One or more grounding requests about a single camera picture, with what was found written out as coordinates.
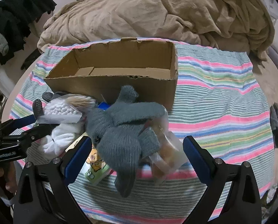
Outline white socks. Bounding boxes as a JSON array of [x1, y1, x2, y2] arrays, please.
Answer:
[[38, 122, 84, 160]]

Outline bag of white cotton balls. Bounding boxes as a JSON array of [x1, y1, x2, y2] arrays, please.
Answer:
[[37, 98, 82, 124]]

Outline bag of cotton swabs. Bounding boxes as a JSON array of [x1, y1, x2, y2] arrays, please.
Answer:
[[60, 94, 97, 112]]

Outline cartoon tissue pack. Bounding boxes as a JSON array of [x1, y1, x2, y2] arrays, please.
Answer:
[[64, 133, 111, 185]]

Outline blue plastic packet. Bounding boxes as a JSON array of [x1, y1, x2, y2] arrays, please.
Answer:
[[97, 102, 111, 110]]

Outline clear bag brown snacks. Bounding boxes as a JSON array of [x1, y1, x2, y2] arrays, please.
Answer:
[[147, 117, 188, 185]]

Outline grey knitted socks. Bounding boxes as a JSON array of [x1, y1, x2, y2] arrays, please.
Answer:
[[86, 85, 166, 198]]

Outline person's left hand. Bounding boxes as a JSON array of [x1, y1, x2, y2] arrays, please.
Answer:
[[0, 162, 17, 200]]

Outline open cardboard box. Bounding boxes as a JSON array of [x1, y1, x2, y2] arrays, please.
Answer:
[[44, 38, 178, 111]]

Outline black hanging clothes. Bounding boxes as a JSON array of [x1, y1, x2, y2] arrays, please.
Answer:
[[0, 0, 57, 65]]

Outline tan crumpled blanket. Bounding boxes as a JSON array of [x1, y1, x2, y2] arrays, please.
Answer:
[[37, 0, 275, 60]]

